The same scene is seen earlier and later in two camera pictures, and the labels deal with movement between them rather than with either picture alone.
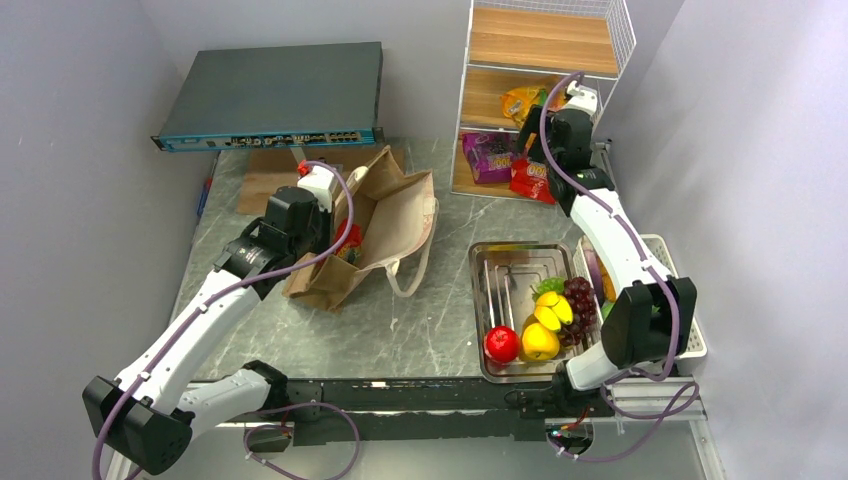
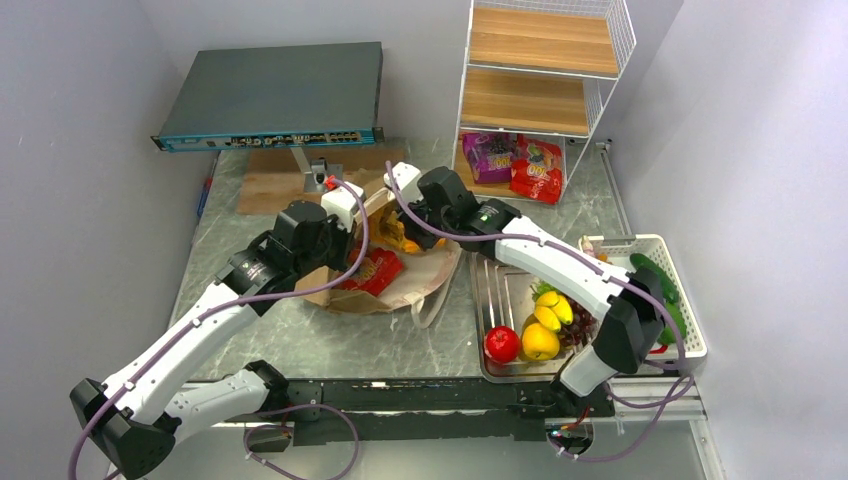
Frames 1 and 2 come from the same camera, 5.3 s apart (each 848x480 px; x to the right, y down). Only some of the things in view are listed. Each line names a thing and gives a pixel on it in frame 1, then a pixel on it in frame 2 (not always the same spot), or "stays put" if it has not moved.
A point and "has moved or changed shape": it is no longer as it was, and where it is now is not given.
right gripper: (533, 125) → (412, 230)
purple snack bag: (489, 156) stays put
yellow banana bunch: (552, 310) stays put
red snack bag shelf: (531, 178) stays put
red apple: (501, 344) stays put
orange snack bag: (517, 100) → (386, 227)
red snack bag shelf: (351, 249) has moved or changed shape
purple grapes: (580, 295) stays put
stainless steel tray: (502, 276) stays put
